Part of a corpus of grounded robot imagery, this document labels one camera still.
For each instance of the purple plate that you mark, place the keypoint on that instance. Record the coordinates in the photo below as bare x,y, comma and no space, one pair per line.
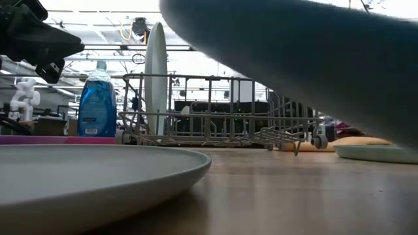
32,140

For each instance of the large pale mint plate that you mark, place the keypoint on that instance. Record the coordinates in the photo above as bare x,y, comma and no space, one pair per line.
156,65

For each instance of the large grey plate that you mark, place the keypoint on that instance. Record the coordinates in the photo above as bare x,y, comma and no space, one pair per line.
81,176

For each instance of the large blue plate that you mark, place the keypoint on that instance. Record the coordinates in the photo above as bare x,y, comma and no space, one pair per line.
310,58

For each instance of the small teal plate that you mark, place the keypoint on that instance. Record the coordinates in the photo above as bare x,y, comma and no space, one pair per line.
369,153

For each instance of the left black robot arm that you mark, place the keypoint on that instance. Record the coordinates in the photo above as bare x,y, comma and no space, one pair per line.
19,8

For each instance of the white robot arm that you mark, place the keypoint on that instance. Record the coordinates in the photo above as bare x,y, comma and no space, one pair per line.
26,98

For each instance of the blue dish soap bottle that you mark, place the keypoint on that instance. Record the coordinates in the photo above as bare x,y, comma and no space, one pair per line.
97,107

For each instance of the red storage bins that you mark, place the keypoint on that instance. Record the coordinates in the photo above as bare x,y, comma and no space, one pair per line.
346,128

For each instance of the yellow cloth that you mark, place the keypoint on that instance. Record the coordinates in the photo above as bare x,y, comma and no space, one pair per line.
356,141

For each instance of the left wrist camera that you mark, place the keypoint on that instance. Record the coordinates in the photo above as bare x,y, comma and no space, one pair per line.
50,70

